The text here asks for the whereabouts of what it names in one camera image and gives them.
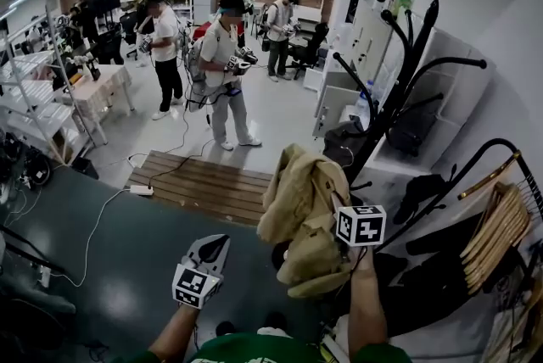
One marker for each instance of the person's black shoe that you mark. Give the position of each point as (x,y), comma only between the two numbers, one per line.
(225,328)
(275,319)

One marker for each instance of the tan khaki fabric garment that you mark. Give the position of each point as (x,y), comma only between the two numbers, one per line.
(301,200)

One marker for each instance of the stack of wooden hangers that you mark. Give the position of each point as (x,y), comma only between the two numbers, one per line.
(496,234)

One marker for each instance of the black office chair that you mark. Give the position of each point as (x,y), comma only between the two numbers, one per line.
(309,47)

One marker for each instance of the green bottle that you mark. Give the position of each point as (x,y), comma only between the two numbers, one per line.
(401,4)

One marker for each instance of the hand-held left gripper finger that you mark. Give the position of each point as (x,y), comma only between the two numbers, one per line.
(208,247)
(216,255)

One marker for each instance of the wooden slatted ramp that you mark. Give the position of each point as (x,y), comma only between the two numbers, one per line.
(203,183)

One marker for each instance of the black floor box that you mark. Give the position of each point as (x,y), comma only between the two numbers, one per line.
(85,167)

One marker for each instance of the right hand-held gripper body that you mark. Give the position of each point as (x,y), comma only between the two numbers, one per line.
(360,225)

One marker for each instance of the clear water bottle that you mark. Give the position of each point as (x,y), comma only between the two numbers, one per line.
(364,107)

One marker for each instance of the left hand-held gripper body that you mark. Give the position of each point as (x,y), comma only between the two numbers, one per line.
(193,285)

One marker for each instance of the black flower vase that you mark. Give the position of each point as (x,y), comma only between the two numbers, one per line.
(94,70)

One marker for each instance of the black bag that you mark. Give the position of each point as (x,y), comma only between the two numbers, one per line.
(413,128)

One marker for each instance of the white locker cabinet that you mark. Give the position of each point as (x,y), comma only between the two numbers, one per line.
(362,39)

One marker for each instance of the person's right black shoe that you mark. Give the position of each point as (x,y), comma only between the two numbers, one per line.
(275,319)

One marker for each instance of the black metal bar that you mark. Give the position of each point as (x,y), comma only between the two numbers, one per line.
(29,247)

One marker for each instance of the small white power strip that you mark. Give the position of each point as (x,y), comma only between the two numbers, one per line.
(44,276)

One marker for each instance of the small white cabinet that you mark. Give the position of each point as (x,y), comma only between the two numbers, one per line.
(335,102)

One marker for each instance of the white metal shelving rack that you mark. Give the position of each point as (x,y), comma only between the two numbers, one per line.
(38,98)

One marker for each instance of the person's left black shoe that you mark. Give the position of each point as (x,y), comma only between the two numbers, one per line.
(225,328)

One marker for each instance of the black clothes rail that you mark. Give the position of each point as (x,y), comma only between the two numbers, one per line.
(494,141)

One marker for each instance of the gold metal rod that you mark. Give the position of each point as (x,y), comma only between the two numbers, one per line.
(488,177)

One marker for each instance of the white cubby shelf unit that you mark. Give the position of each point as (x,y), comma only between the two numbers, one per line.
(462,90)

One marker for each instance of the person's left forearm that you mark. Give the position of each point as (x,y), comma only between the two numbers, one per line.
(174,331)

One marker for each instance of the black hanging jacket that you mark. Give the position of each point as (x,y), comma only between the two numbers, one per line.
(432,280)

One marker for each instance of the table with white tablecloth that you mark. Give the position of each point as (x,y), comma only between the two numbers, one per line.
(104,85)

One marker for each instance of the person's right forearm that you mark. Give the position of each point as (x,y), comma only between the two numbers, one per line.
(367,302)

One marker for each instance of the black television screen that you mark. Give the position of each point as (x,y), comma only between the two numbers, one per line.
(102,1)

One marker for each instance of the black rubber wheel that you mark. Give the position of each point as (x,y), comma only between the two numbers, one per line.
(280,257)

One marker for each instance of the black coat rack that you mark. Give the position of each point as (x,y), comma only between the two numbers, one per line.
(403,73)

